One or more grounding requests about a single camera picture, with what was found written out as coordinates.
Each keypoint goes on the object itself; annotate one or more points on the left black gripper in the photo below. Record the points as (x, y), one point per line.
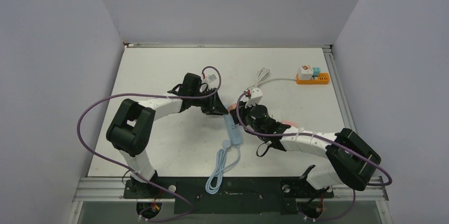
(213, 106)

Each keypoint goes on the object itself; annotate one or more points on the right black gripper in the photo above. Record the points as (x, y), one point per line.
(243, 112)

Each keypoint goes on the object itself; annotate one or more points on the small pink plug adapter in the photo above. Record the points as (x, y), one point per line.
(232, 106)

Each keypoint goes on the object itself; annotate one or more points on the pink blue power strip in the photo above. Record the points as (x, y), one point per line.
(234, 130)

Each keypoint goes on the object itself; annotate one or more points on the pink cube socket adapter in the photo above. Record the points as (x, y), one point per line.
(290, 123)

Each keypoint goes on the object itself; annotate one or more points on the white cube adapter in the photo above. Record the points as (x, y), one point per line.
(305, 72)

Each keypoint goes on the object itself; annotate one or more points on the teal plug adapter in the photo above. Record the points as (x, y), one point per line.
(315, 72)

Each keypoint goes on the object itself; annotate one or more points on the orange power strip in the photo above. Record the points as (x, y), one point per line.
(321, 79)

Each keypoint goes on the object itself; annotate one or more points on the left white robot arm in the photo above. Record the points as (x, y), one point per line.
(130, 129)

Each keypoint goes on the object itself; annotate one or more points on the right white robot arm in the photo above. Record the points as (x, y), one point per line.
(317, 177)

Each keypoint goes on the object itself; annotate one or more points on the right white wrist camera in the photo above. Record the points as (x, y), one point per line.
(254, 95)

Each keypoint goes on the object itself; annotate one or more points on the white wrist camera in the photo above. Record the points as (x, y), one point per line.
(210, 81)
(254, 95)

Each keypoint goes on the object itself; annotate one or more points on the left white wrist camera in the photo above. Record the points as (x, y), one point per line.
(210, 81)

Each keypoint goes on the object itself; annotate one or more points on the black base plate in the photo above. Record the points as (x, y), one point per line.
(237, 195)

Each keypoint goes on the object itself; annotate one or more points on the aluminium frame rail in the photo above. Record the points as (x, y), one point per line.
(342, 99)

